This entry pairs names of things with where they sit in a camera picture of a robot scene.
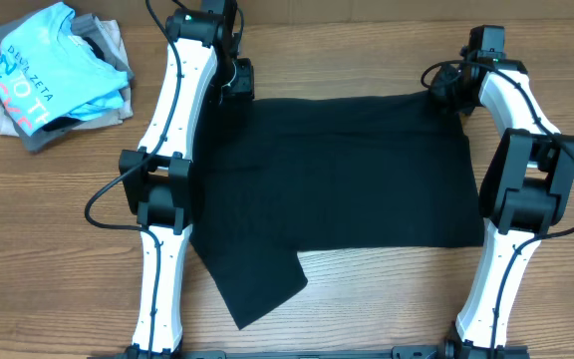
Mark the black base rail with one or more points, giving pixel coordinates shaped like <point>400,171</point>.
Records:
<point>307,355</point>

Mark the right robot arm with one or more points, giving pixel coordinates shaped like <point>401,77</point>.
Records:
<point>523,194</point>

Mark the light blue printed t-shirt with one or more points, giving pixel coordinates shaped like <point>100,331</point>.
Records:
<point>47,72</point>

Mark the grey folded garment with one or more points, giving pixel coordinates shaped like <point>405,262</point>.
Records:
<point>88,27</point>

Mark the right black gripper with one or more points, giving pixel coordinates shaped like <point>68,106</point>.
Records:
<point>444,88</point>

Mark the black t-shirt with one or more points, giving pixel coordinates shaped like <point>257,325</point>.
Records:
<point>278,177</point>

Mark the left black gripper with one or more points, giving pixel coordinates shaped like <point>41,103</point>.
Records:
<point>244,87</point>

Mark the beige folded garment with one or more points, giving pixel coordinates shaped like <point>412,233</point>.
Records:
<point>115,117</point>

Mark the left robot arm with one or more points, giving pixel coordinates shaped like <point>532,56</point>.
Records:
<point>202,69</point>

